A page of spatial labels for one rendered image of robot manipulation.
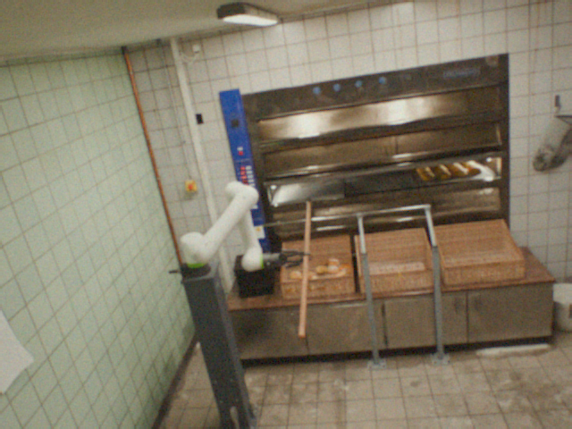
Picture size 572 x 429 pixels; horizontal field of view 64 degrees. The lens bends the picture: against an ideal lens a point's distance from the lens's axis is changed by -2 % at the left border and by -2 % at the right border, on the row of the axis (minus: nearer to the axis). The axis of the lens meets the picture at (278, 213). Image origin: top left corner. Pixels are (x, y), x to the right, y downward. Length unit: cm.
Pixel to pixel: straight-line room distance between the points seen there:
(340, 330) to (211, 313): 116
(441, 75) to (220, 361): 251
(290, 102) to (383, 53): 76
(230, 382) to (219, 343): 31
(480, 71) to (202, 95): 205
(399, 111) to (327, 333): 177
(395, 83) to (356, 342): 197
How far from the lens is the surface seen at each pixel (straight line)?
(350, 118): 362
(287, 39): 358
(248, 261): 288
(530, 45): 382
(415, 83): 365
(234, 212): 267
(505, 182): 397
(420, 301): 360
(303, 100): 362
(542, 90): 389
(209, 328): 301
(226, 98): 365
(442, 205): 389
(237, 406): 337
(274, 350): 384
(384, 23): 358
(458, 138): 377
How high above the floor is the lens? 242
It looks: 20 degrees down
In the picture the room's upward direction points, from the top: 10 degrees counter-clockwise
